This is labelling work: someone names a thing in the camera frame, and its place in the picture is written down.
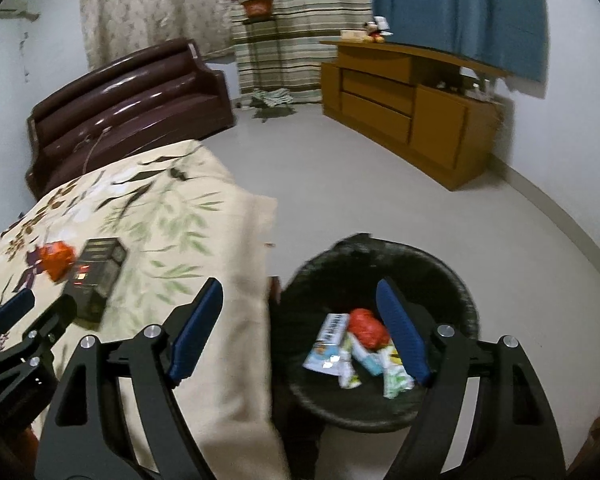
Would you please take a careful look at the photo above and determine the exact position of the orange plastic bag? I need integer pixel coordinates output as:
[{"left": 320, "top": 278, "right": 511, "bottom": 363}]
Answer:
[{"left": 40, "top": 240, "right": 76, "bottom": 283}]

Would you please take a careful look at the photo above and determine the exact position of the black cigarette box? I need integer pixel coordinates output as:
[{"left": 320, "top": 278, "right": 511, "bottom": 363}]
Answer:
[{"left": 64, "top": 237, "right": 128, "bottom": 324}]

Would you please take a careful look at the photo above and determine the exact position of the white green wrapper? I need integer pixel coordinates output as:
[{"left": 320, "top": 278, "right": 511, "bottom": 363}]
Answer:
[{"left": 379, "top": 342, "right": 415, "bottom": 400}]

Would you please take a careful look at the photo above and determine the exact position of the black trash bin with liner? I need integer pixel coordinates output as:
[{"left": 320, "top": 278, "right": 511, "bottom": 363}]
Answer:
[{"left": 268, "top": 233, "right": 479, "bottom": 434}]

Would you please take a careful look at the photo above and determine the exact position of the red crumpled bag in bin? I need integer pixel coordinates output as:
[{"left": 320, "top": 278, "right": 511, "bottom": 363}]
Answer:
[{"left": 348, "top": 308, "right": 390, "bottom": 351}]

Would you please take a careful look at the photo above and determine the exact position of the floral beige tablecloth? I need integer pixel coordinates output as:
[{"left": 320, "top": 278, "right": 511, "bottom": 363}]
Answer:
[{"left": 0, "top": 141, "right": 288, "bottom": 479}]

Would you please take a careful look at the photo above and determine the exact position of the white blue snack packet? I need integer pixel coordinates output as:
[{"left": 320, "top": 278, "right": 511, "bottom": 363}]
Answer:
[{"left": 302, "top": 313, "right": 351, "bottom": 376}]

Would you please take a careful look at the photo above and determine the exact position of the dark brown leather sofa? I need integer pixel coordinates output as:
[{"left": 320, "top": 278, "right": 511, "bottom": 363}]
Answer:
[{"left": 26, "top": 38, "right": 235, "bottom": 198}]

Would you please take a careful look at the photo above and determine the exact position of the black metal plant stand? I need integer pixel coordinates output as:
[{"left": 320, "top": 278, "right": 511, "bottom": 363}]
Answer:
[{"left": 242, "top": 14, "right": 296, "bottom": 122}]

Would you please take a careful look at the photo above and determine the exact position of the wooden TV cabinet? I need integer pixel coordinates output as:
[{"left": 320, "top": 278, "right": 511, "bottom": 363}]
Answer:
[{"left": 321, "top": 40, "right": 505, "bottom": 191}]

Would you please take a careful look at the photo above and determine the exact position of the striped cloth on stand shelf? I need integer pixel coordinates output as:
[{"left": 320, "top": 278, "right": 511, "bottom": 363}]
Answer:
[{"left": 250, "top": 88, "right": 294, "bottom": 108}]

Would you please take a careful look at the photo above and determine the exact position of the white router on cabinet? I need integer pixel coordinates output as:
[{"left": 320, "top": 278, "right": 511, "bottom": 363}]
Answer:
[{"left": 462, "top": 73, "right": 498, "bottom": 102}]

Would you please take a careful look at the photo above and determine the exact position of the beige patterned curtain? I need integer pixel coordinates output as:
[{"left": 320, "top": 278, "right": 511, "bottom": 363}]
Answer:
[{"left": 80, "top": 0, "right": 233, "bottom": 70}]

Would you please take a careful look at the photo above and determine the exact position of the blue curtain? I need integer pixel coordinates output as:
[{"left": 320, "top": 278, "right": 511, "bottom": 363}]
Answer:
[{"left": 372, "top": 0, "right": 548, "bottom": 82}]

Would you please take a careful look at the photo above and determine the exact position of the Mickey Mouse plush toy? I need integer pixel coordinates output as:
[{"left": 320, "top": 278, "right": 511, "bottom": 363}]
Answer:
[{"left": 364, "top": 15, "right": 393, "bottom": 44}]

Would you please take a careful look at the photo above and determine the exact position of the beige box on cabinet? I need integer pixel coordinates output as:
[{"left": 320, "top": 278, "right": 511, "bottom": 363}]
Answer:
[{"left": 340, "top": 29, "right": 368, "bottom": 42}]

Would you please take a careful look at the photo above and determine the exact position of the striped curtain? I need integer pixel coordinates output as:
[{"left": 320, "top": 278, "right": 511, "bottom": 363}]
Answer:
[{"left": 230, "top": 0, "right": 372, "bottom": 105}]

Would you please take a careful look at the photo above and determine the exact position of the white cable on sofa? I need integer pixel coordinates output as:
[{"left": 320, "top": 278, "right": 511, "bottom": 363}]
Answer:
[{"left": 72, "top": 126, "right": 114, "bottom": 172}]

